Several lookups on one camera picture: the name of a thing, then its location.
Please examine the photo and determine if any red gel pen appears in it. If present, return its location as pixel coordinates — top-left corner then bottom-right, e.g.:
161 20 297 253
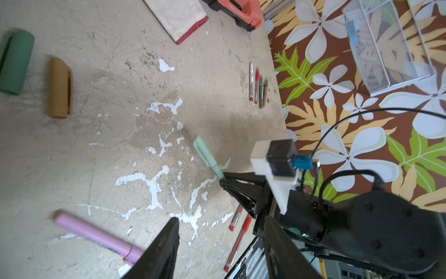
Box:
254 67 260 105
229 204 243 231
224 215 252 273

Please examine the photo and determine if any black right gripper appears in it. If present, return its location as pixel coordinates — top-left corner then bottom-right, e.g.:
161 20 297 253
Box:
220 172 328 241

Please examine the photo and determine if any white wire basket right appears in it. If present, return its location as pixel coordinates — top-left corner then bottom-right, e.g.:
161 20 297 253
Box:
342 1 436 97

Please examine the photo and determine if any aluminium frame post right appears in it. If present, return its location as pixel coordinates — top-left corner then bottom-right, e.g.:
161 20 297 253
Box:
260 0 294 20

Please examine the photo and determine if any dark green pen cap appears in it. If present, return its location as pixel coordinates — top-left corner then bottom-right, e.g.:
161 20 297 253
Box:
1 30 35 95

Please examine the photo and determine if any beige work glove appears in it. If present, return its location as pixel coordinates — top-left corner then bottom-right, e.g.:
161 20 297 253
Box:
144 0 209 45

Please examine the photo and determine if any red plastic tool case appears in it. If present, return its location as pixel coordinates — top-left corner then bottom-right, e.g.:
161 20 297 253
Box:
203 0 264 32

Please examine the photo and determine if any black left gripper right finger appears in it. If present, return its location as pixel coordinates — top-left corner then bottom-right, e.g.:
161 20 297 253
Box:
264 216 322 279

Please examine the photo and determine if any brown pen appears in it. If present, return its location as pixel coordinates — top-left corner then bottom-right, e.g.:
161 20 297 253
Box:
263 78 268 107

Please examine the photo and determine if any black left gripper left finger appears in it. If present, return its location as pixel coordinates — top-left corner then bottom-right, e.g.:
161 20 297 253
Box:
123 217 180 279

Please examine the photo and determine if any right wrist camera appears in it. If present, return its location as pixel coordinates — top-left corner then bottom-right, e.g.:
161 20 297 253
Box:
250 139 321 215

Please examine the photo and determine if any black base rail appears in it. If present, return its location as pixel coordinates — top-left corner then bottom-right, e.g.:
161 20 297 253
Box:
224 237 269 279

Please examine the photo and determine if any dark green pen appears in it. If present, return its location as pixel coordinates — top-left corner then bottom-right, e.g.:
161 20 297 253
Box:
259 76 264 109

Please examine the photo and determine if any pink pen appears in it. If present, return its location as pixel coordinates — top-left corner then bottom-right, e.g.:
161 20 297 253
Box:
54 212 144 265

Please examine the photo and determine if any light green pen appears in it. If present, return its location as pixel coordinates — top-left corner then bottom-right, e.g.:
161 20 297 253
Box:
193 136 225 179

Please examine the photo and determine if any white marker pen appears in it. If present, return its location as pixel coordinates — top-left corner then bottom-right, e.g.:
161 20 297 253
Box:
249 62 254 102

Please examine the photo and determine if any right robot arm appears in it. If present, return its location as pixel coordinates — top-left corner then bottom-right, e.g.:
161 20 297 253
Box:
220 173 446 279

